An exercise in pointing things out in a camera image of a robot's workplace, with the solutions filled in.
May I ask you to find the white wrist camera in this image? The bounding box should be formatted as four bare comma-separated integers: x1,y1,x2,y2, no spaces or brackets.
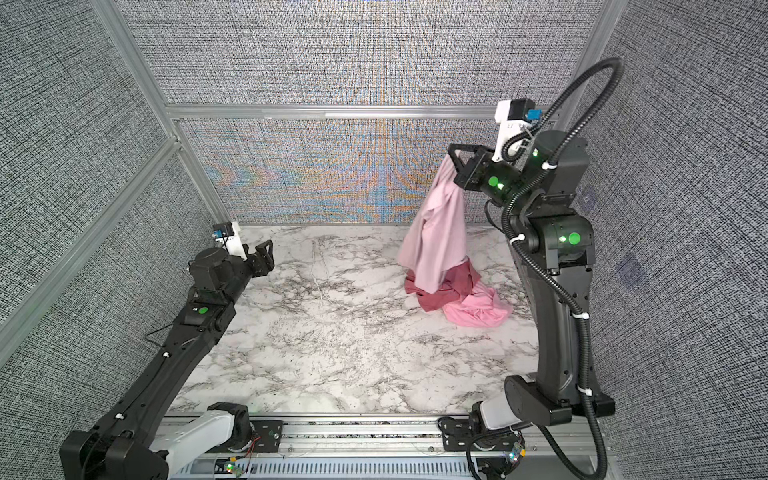
212,222,247,259
492,98,541,163

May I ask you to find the dark rose ribbed cloth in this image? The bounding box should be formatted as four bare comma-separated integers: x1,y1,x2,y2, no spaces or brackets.
404,258,481,312

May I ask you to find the aluminium enclosure frame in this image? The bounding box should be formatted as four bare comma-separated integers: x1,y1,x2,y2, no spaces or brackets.
0,0,631,367

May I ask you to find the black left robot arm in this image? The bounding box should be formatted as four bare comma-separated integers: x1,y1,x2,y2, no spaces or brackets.
59,240,275,479

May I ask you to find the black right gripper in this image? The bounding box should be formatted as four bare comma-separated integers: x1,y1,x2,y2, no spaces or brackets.
456,141,544,225

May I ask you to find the black corrugated cable conduit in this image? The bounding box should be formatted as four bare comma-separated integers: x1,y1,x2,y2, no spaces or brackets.
466,56,626,480

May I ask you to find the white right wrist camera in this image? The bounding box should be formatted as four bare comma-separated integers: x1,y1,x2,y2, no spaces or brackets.
492,98,541,163

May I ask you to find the bright pink cloth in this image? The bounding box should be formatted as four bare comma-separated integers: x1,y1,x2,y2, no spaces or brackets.
442,281,514,328

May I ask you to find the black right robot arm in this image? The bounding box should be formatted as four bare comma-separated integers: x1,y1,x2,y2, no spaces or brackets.
448,130,615,426

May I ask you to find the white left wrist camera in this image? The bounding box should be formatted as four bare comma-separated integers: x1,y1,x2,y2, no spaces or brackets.
212,222,247,259

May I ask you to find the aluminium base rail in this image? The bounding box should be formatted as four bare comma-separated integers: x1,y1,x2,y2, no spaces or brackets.
173,413,572,479

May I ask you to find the pale pink cloth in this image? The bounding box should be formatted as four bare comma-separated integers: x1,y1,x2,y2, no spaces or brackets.
396,155,467,293

